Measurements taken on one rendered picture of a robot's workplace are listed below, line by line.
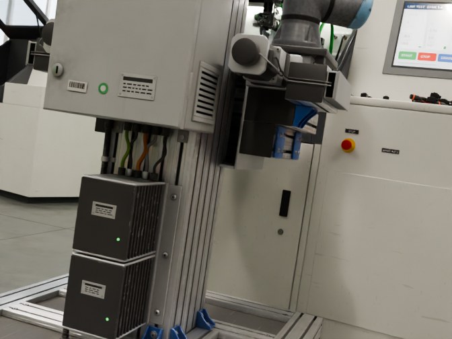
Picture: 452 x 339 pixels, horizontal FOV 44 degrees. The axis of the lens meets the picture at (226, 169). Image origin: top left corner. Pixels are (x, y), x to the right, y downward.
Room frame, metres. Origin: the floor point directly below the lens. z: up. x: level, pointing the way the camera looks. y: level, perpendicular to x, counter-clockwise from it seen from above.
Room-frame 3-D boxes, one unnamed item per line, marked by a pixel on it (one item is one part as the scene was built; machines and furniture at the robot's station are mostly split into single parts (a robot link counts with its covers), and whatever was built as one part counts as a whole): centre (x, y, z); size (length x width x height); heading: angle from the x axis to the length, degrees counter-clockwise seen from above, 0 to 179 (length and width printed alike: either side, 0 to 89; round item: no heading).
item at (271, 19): (2.40, -0.09, 1.30); 0.09 x 0.08 x 0.12; 156
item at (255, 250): (2.24, -0.02, 0.44); 0.65 x 0.02 x 0.68; 66
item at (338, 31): (2.61, -0.45, 1.20); 0.13 x 0.03 x 0.31; 66
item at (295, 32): (1.68, -0.15, 1.09); 0.15 x 0.15 x 0.10
